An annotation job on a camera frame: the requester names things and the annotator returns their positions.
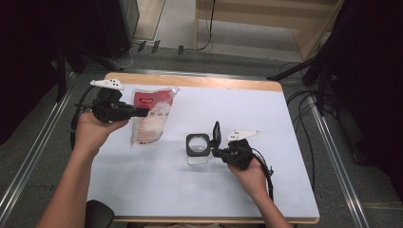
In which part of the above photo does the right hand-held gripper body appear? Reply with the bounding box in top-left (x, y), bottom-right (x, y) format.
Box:
top-left (221, 128), bottom-right (261, 171)

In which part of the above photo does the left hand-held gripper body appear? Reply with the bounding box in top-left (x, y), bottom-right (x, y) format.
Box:
top-left (89, 78), bottom-right (138, 124)

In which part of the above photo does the red and white pouch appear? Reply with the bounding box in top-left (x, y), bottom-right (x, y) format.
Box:
top-left (130, 85), bottom-right (181, 148)

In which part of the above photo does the clear container with black lid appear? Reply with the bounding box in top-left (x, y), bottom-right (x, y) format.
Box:
top-left (185, 121), bottom-right (222, 166)

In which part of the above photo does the person's right hand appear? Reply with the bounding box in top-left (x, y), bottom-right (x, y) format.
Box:
top-left (227, 158), bottom-right (269, 200)

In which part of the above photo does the person's left hand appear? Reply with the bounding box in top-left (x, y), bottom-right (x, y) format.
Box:
top-left (74, 110), bottom-right (130, 157)

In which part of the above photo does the white paper sheet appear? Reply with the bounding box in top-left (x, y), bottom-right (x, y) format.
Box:
top-left (85, 83), bottom-right (320, 219)

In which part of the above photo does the black metal stand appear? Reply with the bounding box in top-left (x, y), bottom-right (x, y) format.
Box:
top-left (265, 47), bottom-right (337, 117)
top-left (56, 40), bottom-right (125, 103)

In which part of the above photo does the wooden table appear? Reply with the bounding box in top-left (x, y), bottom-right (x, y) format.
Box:
top-left (85, 71), bottom-right (320, 225)

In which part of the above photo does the black cabinet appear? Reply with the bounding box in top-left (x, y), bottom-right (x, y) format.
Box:
top-left (96, 0), bottom-right (141, 60)

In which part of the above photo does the dark curtain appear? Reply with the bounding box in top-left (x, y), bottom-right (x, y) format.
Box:
top-left (0, 0), bottom-right (107, 147)
top-left (317, 0), bottom-right (403, 204)

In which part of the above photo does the black rounded object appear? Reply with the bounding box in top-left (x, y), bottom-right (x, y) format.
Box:
top-left (85, 199), bottom-right (116, 228)

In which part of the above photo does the right hand-held gripper black cable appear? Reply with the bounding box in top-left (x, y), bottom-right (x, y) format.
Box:
top-left (251, 147), bottom-right (276, 202)

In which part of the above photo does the white floor cable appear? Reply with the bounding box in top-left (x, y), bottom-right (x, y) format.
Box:
top-left (110, 43), bottom-right (141, 71)

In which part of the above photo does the black floor cable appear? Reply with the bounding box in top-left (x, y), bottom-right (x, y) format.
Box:
top-left (285, 89), bottom-right (318, 192)
top-left (278, 61), bottom-right (306, 78)

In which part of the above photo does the metal floor rail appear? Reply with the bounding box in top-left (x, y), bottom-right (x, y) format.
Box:
top-left (308, 94), bottom-right (371, 228)
top-left (0, 85), bottom-right (76, 219)

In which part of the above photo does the thin black hanging cable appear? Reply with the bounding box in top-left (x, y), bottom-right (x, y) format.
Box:
top-left (195, 0), bottom-right (218, 52)

